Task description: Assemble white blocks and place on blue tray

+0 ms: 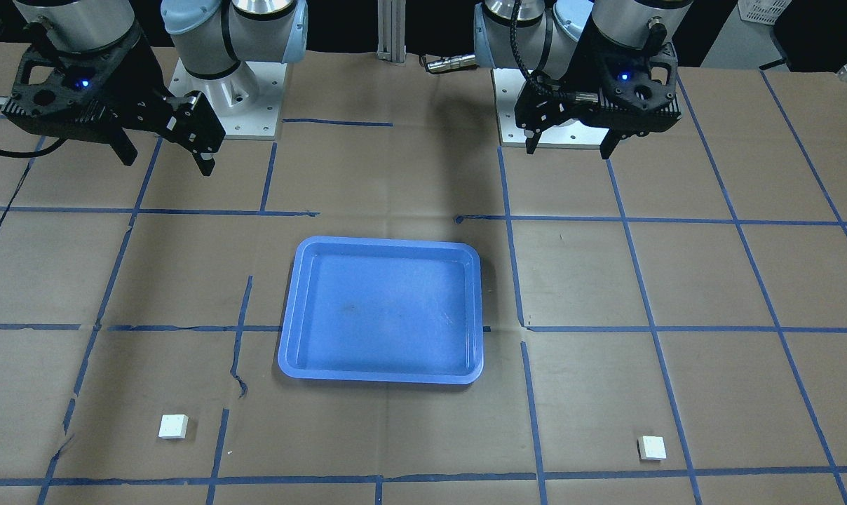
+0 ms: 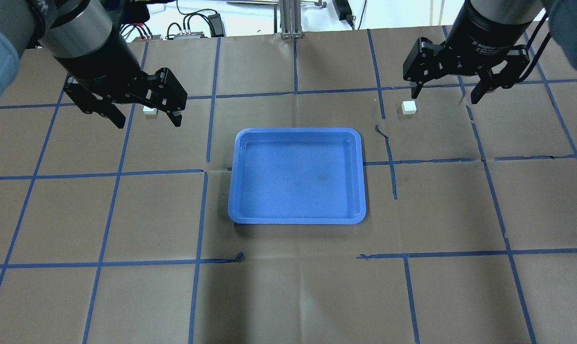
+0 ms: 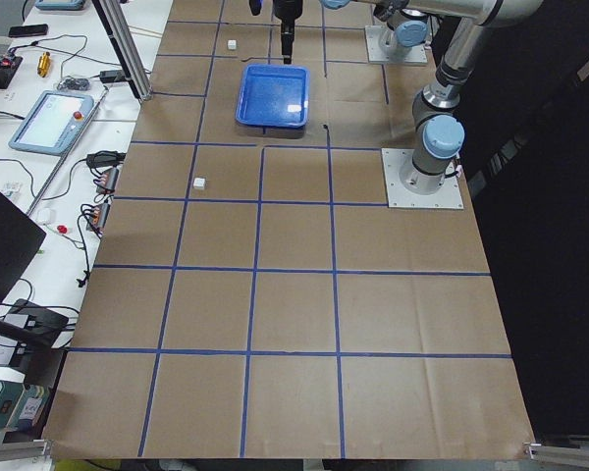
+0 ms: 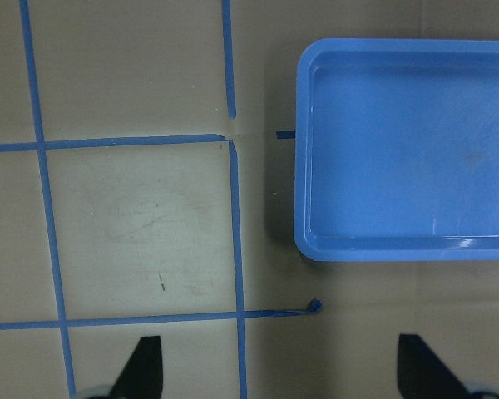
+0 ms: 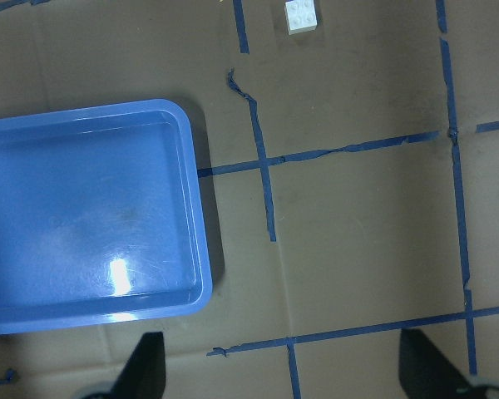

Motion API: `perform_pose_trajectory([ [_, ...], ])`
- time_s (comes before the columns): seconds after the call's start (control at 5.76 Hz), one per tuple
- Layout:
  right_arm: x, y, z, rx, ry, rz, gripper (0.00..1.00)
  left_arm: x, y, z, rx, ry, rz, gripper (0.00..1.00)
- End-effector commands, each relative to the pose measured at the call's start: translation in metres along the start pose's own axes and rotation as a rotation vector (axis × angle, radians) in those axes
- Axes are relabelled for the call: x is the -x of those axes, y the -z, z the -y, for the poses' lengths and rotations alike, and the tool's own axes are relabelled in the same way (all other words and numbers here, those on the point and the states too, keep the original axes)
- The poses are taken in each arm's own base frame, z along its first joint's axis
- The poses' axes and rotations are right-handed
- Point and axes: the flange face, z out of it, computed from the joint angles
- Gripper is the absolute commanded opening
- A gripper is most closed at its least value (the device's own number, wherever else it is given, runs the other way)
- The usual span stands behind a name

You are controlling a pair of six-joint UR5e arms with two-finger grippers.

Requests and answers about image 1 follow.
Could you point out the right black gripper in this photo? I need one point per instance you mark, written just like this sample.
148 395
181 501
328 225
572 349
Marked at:
134 76

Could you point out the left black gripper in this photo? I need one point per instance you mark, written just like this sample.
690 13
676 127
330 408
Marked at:
587 66

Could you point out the white block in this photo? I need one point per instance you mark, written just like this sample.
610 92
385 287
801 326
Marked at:
173 426
651 448

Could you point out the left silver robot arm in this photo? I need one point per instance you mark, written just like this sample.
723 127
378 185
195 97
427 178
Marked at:
541 36

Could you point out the blue plastic tray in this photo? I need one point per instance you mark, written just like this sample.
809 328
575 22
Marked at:
384 310

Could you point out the white basket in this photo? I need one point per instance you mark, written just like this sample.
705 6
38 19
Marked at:
762 12

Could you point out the silver cable connector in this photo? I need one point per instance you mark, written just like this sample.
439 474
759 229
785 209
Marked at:
455 63

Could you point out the aluminium frame post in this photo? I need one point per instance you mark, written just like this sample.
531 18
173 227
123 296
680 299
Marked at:
391 16

